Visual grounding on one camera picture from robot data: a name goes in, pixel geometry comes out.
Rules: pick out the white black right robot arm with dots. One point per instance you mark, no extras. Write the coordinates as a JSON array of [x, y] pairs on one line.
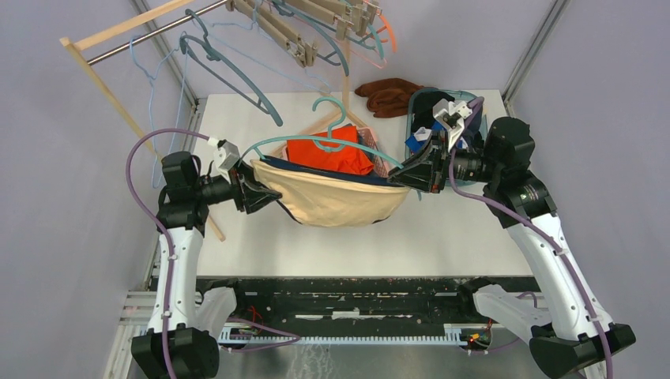
[[573, 333]]

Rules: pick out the blue white-lettered underwear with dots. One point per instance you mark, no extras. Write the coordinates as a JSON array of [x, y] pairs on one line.
[[417, 139]]

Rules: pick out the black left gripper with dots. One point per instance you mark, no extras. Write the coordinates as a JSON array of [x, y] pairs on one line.
[[253, 196]]

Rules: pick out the brown cloth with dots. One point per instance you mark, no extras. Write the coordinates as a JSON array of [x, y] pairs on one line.
[[388, 98]]

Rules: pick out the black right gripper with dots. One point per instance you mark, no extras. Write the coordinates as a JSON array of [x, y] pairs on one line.
[[424, 176]]

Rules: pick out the light blue wire hanger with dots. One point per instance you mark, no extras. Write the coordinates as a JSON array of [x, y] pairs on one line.
[[257, 49]]

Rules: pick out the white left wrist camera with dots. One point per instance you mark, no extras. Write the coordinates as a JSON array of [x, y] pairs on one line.
[[225, 156]]

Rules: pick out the orange plastic hanger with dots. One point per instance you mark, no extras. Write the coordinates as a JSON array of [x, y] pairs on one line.
[[376, 31]]

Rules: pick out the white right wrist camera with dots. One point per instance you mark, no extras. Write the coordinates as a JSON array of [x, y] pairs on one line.
[[451, 116]]

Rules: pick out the beige navy-trimmed underwear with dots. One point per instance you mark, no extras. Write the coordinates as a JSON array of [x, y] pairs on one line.
[[320, 198]]

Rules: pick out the orange folded garment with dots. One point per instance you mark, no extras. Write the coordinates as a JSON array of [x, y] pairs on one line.
[[349, 160]]

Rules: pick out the wooden clothes rack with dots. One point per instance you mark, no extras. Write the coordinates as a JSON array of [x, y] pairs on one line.
[[111, 113]]

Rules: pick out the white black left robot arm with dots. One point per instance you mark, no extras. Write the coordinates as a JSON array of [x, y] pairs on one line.
[[174, 346]]

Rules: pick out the teal plastic hanger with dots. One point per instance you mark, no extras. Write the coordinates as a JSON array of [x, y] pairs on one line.
[[328, 143]]

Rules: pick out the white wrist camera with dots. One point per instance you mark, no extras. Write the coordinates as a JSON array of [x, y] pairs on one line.
[[225, 156], [451, 116]]

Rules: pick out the wooden clip hanger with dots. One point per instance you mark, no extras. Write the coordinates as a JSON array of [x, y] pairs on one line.
[[281, 32]]

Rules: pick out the black garment in basket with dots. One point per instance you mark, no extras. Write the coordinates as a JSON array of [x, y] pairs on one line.
[[422, 109]]

